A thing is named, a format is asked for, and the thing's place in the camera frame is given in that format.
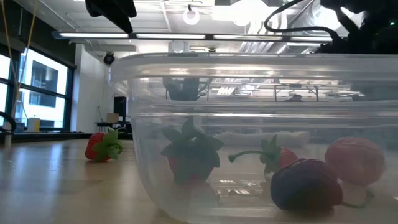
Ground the right arm's black gripper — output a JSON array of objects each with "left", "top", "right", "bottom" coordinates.
[{"left": 317, "top": 29, "right": 398, "bottom": 54}]

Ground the pink toy peach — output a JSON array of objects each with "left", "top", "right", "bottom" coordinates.
[{"left": 324, "top": 137, "right": 386, "bottom": 187}]

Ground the clear plastic tupperware container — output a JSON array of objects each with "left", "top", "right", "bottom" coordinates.
[{"left": 109, "top": 52, "right": 398, "bottom": 224}]

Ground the red toy strawberry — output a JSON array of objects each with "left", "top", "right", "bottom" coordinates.
[
  {"left": 85, "top": 128, "right": 124, "bottom": 163},
  {"left": 160, "top": 117, "right": 225, "bottom": 185},
  {"left": 228, "top": 134, "right": 299, "bottom": 175}
]

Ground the dark purple toy plum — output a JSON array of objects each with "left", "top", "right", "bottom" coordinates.
[{"left": 269, "top": 158, "right": 376, "bottom": 212}]

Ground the long ceiling light bar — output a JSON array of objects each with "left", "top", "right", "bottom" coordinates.
[{"left": 51, "top": 30, "right": 335, "bottom": 44}]

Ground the round white ceiling lamp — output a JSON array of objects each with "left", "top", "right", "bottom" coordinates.
[{"left": 182, "top": 6, "right": 201, "bottom": 26}]

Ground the person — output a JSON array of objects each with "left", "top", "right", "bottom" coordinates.
[{"left": 283, "top": 94, "right": 304, "bottom": 103}]

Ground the pale cylindrical canister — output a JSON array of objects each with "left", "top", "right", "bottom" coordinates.
[{"left": 27, "top": 117, "right": 41, "bottom": 133}]

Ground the black wall camera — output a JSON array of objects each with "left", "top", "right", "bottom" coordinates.
[{"left": 103, "top": 52, "right": 116, "bottom": 66}]

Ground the thin dark cable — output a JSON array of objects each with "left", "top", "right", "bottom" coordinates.
[{"left": 263, "top": 0, "right": 341, "bottom": 43}]

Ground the yellow cable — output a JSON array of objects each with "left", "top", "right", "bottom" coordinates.
[{"left": 0, "top": 0, "right": 40, "bottom": 125}]

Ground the black looped cable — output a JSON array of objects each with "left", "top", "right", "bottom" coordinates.
[{"left": 0, "top": 111, "right": 17, "bottom": 134}]

